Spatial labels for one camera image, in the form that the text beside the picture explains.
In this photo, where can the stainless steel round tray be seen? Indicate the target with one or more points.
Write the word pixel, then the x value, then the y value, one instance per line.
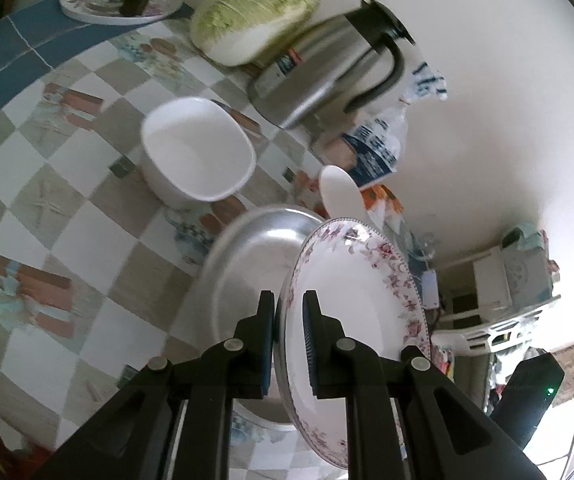
pixel 256 252

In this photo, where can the checkered tablecloth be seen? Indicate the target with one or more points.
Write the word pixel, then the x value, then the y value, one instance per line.
pixel 97 275

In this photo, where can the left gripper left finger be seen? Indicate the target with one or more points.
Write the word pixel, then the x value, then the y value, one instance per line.
pixel 265 314

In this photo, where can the toast bread bag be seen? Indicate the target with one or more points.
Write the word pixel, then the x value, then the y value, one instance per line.
pixel 369 151

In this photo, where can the clear glass pitcher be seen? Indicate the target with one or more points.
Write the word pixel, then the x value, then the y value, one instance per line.
pixel 417 236

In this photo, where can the large white bowl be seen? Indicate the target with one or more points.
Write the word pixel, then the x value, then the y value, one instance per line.
pixel 340 195

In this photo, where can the napa cabbage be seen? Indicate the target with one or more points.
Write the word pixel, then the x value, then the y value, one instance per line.
pixel 237 32

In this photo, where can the small white bowl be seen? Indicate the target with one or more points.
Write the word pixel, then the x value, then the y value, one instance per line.
pixel 193 151

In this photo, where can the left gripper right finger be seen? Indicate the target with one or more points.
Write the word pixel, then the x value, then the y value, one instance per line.
pixel 313 336

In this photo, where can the floral round plate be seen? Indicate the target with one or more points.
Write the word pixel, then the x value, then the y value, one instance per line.
pixel 363 280

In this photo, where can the stainless steel thermos jug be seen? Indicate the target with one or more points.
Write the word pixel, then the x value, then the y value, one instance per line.
pixel 328 59

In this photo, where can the orange snack packet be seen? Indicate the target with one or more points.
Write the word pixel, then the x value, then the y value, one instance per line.
pixel 383 208

